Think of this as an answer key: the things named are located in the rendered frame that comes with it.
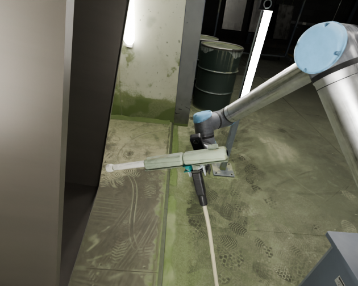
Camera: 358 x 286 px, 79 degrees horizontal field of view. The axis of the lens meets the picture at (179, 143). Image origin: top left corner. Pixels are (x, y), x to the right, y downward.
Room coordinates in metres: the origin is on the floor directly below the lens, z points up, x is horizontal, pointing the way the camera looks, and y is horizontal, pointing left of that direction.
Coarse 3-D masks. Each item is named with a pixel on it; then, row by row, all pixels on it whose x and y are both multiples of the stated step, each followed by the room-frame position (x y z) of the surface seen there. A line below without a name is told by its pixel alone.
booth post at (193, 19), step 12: (192, 0) 2.42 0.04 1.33; (204, 0) 2.43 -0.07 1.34; (192, 12) 2.42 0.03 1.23; (192, 24) 2.42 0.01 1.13; (192, 36) 2.43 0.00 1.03; (192, 48) 2.43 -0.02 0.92; (180, 60) 2.42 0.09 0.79; (192, 60) 2.43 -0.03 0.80; (180, 72) 2.42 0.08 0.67; (192, 72) 2.43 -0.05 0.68; (180, 84) 2.42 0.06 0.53; (192, 84) 2.43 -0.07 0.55; (180, 96) 2.42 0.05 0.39; (180, 108) 2.42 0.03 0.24; (180, 120) 2.42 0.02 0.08
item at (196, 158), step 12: (216, 144) 0.63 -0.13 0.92; (156, 156) 0.66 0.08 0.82; (168, 156) 0.64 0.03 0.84; (180, 156) 0.62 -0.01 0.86; (192, 156) 0.61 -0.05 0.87; (204, 156) 0.60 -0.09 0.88; (216, 156) 0.60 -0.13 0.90; (108, 168) 0.66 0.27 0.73; (120, 168) 0.66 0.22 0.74; (156, 168) 0.63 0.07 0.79; (168, 168) 0.62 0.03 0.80; (192, 168) 0.63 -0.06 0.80; (204, 192) 0.58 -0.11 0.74; (204, 204) 0.56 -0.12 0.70
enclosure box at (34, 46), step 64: (0, 0) 0.24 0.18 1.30; (64, 0) 0.24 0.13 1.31; (128, 0) 0.81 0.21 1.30; (0, 64) 0.23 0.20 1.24; (64, 64) 0.24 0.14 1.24; (0, 128) 0.23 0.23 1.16; (64, 128) 0.25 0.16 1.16; (0, 192) 0.22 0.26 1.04; (64, 192) 0.72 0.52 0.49; (0, 256) 0.21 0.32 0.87; (64, 256) 0.43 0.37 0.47
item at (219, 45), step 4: (208, 44) 3.24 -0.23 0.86; (212, 44) 3.28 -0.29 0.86; (216, 44) 3.31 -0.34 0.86; (220, 44) 3.38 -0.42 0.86; (224, 44) 3.41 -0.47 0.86; (228, 44) 3.43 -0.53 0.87; (228, 48) 3.11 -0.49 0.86; (232, 48) 3.16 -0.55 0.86; (236, 48) 3.20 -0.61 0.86; (240, 48) 3.21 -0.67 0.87
